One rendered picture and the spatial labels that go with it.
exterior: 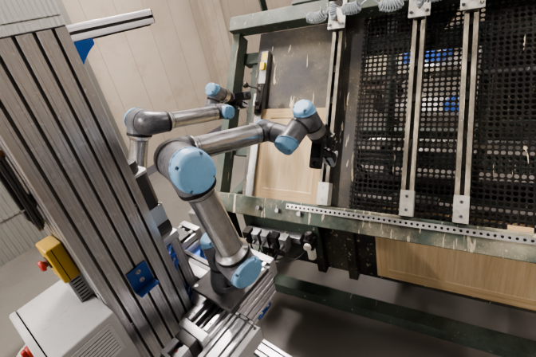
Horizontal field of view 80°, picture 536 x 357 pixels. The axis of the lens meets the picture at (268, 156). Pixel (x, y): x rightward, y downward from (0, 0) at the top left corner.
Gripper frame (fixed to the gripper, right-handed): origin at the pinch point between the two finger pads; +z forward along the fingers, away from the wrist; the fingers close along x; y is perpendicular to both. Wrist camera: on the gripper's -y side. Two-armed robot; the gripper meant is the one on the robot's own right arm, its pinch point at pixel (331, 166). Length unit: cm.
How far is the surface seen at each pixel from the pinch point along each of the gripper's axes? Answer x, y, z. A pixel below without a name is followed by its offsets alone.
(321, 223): 20, -10, 49
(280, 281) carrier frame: 60, -42, 106
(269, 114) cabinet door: 68, 41, 21
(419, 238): -29, -1, 53
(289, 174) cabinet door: 46, 11, 39
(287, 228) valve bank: 41, -17, 54
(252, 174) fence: 70, 4, 36
